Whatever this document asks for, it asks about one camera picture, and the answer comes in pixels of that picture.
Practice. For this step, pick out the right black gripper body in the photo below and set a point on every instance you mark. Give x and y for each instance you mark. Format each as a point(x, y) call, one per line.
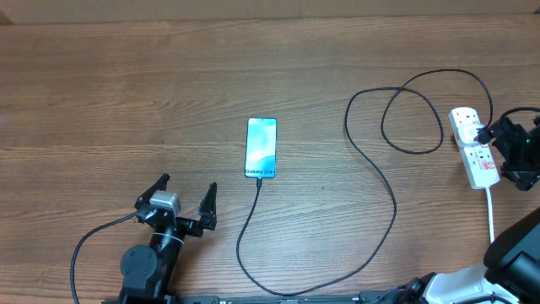
point(521, 154)

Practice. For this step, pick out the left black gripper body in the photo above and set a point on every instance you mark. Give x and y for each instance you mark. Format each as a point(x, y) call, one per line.
point(190, 226)

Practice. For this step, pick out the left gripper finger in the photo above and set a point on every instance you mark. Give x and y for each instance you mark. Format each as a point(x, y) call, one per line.
point(208, 209)
point(159, 185)

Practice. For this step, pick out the Samsung Galaxy smartphone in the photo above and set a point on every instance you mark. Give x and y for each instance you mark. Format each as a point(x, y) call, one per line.
point(261, 147)

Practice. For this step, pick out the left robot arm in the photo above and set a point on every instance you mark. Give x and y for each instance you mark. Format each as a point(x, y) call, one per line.
point(148, 270)

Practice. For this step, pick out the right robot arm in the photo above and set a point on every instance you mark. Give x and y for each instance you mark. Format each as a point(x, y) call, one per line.
point(509, 272)

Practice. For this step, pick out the white USB charger plug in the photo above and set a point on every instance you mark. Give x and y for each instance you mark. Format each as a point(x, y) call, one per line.
point(467, 134)

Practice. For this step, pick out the white power strip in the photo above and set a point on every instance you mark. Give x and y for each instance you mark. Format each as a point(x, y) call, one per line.
point(478, 161)

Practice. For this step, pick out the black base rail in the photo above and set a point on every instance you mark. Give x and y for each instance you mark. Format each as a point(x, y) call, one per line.
point(374, 296)

